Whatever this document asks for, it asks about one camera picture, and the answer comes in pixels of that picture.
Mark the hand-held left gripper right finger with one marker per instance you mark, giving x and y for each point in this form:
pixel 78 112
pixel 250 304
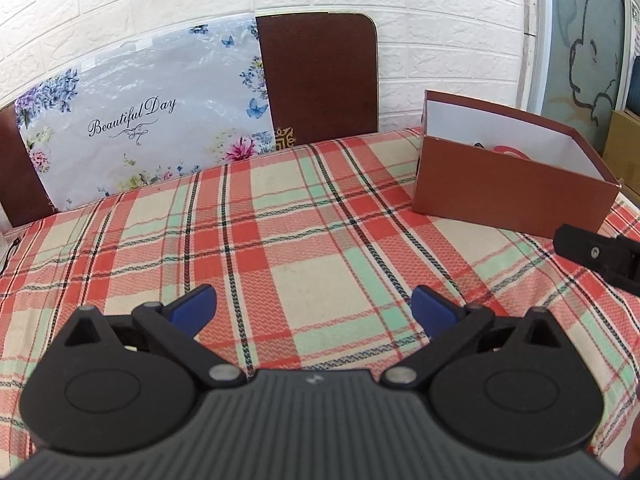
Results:
pixel 435 310

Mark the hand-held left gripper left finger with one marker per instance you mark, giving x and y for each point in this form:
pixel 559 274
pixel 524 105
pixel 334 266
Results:
pixel 192 307

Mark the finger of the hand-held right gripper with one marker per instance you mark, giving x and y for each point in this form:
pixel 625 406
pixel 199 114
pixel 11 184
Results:
pixel 585 247

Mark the brown storage box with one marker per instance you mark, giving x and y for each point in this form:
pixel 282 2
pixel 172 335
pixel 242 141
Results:
pixel 500 195

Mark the tan cardboard box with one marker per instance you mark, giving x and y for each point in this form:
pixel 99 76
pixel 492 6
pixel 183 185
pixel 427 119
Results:
pixel 625 145

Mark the red plaid blanket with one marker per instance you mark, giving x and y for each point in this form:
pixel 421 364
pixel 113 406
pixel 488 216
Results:
pixel 300 240

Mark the floral plastic bag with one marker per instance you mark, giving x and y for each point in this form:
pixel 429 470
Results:
pixel 150 150

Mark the cartoon glass door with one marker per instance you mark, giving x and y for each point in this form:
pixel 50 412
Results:
pixel 580 35

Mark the brown wooden headboard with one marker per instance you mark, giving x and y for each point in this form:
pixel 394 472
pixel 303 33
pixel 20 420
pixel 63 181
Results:
pixel 320 75

